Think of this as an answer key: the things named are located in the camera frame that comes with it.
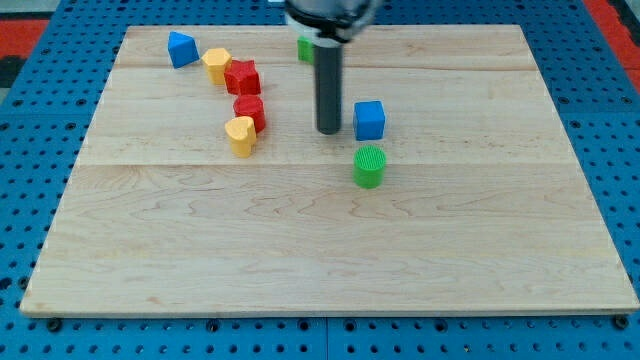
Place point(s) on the light wooden board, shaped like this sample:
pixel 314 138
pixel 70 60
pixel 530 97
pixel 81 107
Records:
pixel 483 209

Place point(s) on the green block behind rod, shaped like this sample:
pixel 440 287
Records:
pixel 305 50

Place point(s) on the blue triangular prism block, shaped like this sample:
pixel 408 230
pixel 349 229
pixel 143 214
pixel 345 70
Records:
pixel 182 49

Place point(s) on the robot wrist flange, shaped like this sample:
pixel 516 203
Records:
pixel 330 21

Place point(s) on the yellow heart block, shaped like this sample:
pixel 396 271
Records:
pixel 241 135

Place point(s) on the yellow hexagon block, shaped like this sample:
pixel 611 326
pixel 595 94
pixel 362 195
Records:
pixel 216 61

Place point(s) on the red star block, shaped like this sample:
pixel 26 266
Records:
pixel 242 78

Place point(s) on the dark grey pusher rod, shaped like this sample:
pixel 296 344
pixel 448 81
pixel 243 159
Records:
pixel 328 89

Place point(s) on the red cylinder block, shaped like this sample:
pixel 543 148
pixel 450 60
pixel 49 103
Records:
pixel 251 106

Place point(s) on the green cylinder block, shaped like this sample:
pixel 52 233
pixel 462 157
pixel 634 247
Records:
pixel 369 166

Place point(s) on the blue cube block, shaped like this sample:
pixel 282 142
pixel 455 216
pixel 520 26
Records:
pixel 369 120

